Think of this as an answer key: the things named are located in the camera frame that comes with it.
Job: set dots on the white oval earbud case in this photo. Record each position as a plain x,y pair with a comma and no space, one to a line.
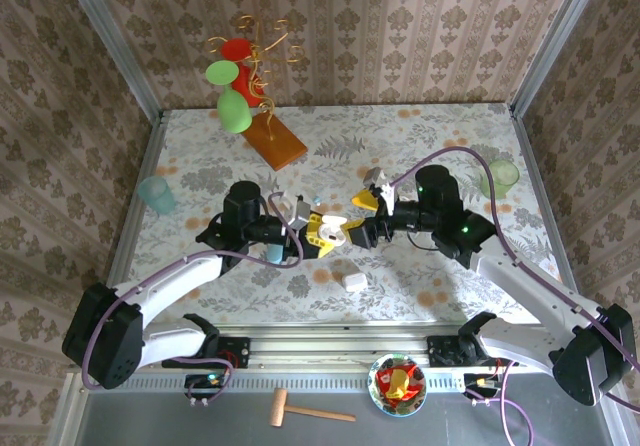
334,227

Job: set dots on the light blue earbud case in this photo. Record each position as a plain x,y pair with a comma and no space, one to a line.
274,254

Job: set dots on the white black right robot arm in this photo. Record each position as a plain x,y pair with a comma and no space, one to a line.
530,291

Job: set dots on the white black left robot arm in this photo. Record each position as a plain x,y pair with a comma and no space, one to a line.
170,278

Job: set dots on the white square earbud case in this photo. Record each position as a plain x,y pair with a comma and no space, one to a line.
354,281

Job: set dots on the green plastic tumbler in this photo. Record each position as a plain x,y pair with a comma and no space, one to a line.
502,176

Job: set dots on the blue plastic tumbler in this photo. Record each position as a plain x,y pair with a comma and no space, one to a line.
157,196

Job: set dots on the green plastic wine glass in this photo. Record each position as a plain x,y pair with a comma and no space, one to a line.
232,111

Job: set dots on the red yellow snack packet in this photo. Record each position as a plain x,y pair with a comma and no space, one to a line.
397,378

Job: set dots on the red plastic wine glass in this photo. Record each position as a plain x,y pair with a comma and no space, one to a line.
236,48

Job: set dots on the patterned round bowl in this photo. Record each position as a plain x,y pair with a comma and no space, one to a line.
380,401

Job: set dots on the small wooden mallet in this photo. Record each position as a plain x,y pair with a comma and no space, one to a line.
280,408

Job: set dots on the grey metal shelf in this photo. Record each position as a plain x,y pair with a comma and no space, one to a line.
150,421

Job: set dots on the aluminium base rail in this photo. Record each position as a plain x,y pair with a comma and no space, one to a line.
340,351

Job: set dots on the aluminium table side rail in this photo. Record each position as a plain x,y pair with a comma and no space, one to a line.
140,191
540,191

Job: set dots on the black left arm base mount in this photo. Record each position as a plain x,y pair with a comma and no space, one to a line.
235,351

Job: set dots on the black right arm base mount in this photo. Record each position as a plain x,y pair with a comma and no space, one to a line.
440,352

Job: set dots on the aluminium frame post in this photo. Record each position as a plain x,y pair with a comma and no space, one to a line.
555,41
110,41

